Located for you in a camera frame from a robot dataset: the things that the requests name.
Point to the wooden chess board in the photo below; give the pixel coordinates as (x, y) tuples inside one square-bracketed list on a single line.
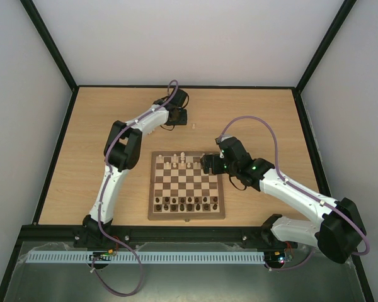
[(180, 183)]

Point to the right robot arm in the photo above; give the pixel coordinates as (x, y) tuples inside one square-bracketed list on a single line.
[(334, 227)]

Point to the white slotted cable duct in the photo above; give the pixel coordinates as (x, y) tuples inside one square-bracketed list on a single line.
[(85, 257)]

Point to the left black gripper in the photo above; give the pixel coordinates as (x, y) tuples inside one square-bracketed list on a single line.
[(183, 122)]

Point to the black aluminium rail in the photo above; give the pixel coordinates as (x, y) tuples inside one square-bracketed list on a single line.
[(247, 235)]

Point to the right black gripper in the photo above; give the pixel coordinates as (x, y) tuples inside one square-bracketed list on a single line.
[(212, 163)]

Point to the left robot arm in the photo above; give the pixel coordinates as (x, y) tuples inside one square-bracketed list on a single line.
[(122, 152)]

